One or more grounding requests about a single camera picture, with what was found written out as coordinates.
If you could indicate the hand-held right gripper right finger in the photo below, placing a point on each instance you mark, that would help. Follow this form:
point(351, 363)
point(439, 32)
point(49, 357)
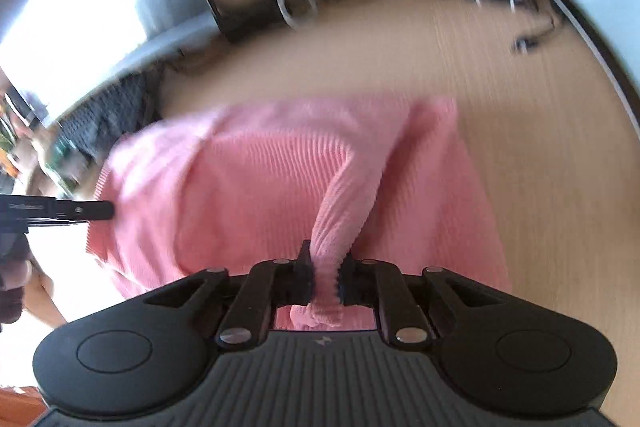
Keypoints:
point(347, 279)

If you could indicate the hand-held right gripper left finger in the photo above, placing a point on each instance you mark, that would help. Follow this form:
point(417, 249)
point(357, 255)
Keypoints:
point(304, 276)

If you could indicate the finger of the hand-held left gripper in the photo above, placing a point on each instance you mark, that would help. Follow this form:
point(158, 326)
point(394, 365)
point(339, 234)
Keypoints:
point(85, 210)

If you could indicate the pink knitted sweater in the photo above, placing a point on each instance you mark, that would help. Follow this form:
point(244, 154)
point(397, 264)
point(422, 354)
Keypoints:
point(280, 187)

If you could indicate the person's left hand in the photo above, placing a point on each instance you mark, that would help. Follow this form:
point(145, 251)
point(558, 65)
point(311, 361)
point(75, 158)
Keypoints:
point(14, 279)

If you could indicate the black keyboard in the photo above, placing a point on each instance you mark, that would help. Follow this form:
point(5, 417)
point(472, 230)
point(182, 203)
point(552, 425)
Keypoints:
point(107, 122)

